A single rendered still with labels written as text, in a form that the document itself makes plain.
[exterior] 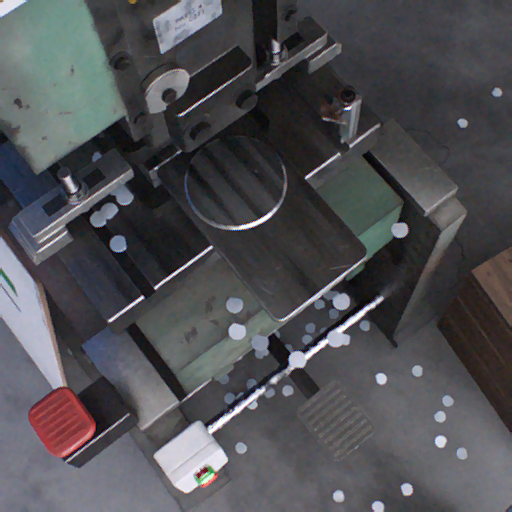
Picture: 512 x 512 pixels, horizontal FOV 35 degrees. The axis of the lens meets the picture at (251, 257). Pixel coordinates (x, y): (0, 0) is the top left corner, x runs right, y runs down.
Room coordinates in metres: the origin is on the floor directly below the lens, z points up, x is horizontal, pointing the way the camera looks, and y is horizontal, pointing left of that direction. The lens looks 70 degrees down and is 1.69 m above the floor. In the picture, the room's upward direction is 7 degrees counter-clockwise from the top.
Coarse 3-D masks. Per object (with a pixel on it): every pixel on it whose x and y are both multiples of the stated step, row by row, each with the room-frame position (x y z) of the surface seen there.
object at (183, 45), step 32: (128, 0) 0.43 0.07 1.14; (160, 0) 0.46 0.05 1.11; (192, 0) 0.47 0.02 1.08; (224, 0) 0.49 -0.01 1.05; (128, 32) 0.44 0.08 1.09; (160, 32) 0.45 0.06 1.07; (192, 32) 0.47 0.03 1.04; (224, 32) 0.49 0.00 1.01; (160, 64) 0.45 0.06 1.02; (192, 64) 0.46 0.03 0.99; (224, 64) 0.47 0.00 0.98; (160, 96) 0.43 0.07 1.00; (192, 96) 0.44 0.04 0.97; (224, 96) 0.45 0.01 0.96; (256, 96) 0.45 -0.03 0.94; (160, 128) 0.44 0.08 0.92; (192, 128) 0.42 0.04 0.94
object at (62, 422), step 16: (48, 400) 0.20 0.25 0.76; (64, 400) 0.20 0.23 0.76; (80, 400) 0.20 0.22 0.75; (32, 416) 0.18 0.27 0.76; (48, 416) 0.18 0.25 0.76; (64, 416) 0.18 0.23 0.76; (80, 416) 0.18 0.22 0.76; (48, 432) 0.16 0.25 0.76; (64, 432) 0.16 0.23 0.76; (80, 432) 0.16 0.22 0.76; (48, 448) 0.15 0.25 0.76; (64, 448) 0.14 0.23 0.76
